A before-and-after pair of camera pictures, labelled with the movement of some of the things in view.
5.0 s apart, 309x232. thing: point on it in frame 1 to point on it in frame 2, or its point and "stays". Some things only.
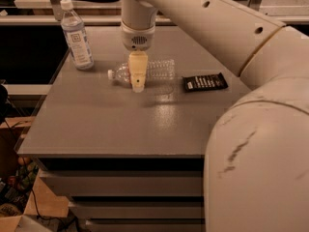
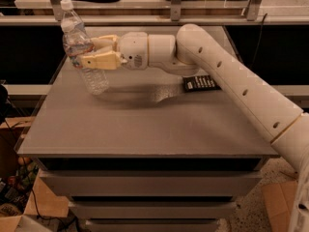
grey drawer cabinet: (126, 139) stays
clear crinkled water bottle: (156, 70) to (76, 42)
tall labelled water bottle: (75, 36) stays
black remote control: (205, 82) stays
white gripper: (137, 39) to (133, 51)
